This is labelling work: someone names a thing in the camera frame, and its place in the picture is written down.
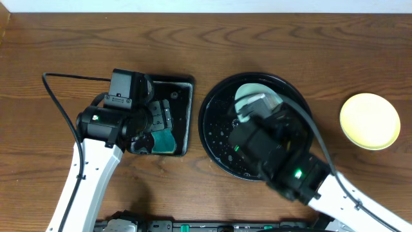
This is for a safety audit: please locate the green yellow sponge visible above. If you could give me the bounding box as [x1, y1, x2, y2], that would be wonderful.
[151, 128, 176, 155]

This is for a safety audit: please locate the light blue plate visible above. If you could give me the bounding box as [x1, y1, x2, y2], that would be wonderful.
[234, 83, 283, 123]

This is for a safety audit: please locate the yellow plate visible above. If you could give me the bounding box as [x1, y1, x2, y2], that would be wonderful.
[339, 93, 400, 150]

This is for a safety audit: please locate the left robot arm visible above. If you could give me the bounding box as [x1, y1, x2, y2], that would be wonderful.
[47, 98, 177, 231]

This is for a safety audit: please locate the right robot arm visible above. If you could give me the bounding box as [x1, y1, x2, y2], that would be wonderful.
[229, 104, 411, 231]

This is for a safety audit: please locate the black rectangular tray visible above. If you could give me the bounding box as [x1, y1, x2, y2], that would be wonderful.
[127, 75, 194, 157]

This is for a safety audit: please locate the black round tray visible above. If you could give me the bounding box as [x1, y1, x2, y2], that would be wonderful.
[198, 72, 312, 181]

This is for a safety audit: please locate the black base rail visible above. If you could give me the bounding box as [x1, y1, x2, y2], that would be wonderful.
[95, 211, 332, 232]

